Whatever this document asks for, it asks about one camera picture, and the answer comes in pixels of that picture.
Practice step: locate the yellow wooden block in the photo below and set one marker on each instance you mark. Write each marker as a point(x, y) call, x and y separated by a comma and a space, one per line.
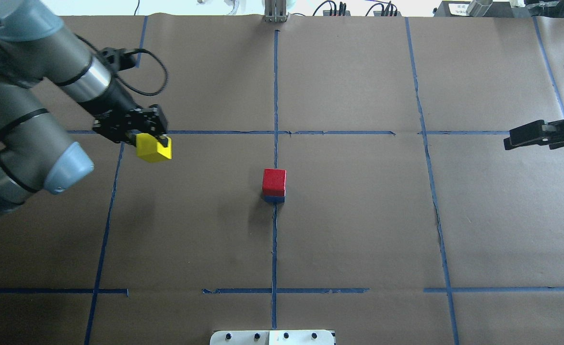
point(149, 150)

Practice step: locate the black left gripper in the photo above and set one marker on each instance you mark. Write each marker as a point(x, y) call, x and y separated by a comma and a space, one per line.
point(114, 103)

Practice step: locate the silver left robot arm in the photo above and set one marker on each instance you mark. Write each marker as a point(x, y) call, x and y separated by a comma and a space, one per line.
point(36, 152)

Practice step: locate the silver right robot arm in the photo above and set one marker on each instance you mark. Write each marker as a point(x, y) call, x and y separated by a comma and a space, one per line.
point(536, 113)

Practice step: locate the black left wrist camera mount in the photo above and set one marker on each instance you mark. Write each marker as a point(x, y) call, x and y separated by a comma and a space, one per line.
point(119, 59)

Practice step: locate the red wooden block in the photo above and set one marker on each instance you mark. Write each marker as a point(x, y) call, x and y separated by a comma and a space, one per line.
point(274, 182)

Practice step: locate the blue wooden block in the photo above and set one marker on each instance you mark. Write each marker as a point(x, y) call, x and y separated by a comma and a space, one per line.
point(274, 198)

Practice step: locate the small metal cup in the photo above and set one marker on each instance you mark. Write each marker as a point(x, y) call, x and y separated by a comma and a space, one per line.
point(478, 8)

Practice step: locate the black power strip far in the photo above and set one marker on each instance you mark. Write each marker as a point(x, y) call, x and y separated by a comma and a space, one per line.
point(387, 9)

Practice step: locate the black box on desk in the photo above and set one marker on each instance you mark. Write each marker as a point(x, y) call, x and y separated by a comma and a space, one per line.
point(499, 9)

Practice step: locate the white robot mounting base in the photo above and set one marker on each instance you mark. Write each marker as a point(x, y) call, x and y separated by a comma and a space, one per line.
point(273, 337)

